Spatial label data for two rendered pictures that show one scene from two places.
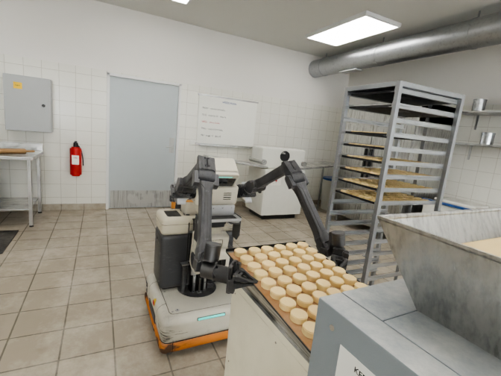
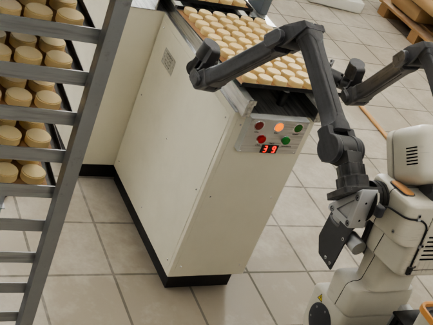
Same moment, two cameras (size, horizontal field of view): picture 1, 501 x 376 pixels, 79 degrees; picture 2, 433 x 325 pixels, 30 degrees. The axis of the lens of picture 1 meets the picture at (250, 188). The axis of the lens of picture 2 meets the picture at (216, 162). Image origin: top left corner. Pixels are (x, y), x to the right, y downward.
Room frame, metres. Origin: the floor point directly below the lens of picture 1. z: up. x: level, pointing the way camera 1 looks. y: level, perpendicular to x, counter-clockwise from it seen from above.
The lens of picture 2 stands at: (3.67, -0.55, 2.04)
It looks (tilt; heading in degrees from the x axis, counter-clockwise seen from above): 31 degrees down; 173
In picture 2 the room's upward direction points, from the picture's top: 23 degrees clockwise
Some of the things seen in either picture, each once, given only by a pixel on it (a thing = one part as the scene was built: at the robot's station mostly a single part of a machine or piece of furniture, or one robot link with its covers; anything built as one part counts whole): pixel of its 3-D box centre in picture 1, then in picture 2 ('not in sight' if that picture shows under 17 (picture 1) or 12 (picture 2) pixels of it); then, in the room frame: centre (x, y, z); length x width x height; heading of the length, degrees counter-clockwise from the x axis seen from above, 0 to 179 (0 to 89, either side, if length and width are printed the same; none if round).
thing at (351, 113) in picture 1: (384, 170); not in sight; (4.97, -2.16, 1.02); 1.40 x 0.91 x 2.05; 27
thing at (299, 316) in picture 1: (298, 316); not in sight; (0.79, -0.17, 0.93); 0.05 x 0.05 x 0.02
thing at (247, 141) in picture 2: not in sight; (272, 134); (1.25, -0.10, 0.77); 0.24 x 0.04 x 0.14; 119
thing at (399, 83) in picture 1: (376, 215); not in sight; (1.93, -0.84, 0.97); 0.03 x 0.03 x 1.70; 25
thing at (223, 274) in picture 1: (225, 274); (332, 77); (0.98, 0.06, 0.93); 0.07 x 0.07 x 0.10; 73
